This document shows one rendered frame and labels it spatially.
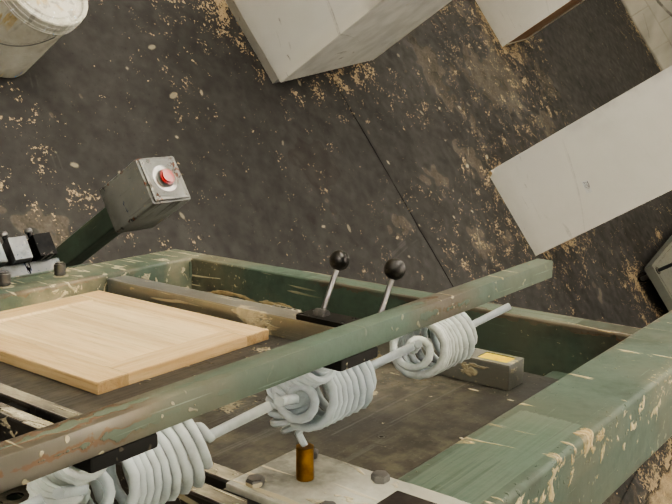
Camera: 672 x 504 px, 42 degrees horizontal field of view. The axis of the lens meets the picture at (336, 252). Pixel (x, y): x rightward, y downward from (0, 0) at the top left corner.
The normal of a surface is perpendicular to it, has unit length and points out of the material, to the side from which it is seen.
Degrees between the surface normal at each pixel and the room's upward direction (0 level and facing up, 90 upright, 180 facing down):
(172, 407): 31
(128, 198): 90
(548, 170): 90
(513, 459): 59
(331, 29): 90
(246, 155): 0
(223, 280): 90
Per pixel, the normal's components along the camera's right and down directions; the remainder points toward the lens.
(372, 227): 0.68, -0.40
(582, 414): 0.00, -0.98
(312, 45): -0.54, 0.29
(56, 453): 0.79, 0.12
